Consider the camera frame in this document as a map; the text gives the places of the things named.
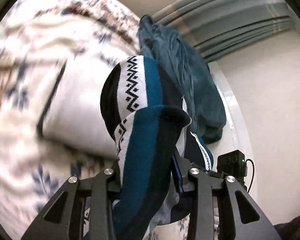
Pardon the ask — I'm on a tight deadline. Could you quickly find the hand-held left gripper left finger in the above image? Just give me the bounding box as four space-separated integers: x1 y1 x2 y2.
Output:
20 161 122 240

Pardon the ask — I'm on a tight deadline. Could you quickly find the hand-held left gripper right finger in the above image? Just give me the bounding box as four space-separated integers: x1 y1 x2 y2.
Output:
172 152 282 240

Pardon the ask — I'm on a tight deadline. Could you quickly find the striped knit sweater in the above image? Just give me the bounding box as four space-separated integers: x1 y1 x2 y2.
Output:
100 55 214 240

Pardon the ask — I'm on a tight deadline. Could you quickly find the white headboard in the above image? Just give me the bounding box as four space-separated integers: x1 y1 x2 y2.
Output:
207 62 255 198

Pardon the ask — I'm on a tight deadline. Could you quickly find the folded white garment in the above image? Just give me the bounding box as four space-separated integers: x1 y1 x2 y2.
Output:
37 60 120 160

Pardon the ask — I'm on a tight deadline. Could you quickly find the dark cloth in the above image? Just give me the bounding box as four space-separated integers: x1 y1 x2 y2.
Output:
274 211 300 240

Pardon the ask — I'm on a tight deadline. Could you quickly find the teal plush blanket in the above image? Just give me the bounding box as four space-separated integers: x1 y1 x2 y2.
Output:
137 14 227 144

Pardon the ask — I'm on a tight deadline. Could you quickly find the grey striped curtain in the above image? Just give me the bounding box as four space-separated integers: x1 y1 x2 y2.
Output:
152 0 300 63

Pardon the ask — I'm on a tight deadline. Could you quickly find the floral blanket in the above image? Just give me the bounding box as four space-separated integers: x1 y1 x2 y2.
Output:
0 0 190 240

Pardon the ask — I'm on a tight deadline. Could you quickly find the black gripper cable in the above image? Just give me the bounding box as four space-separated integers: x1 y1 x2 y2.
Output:
244 159 255 192

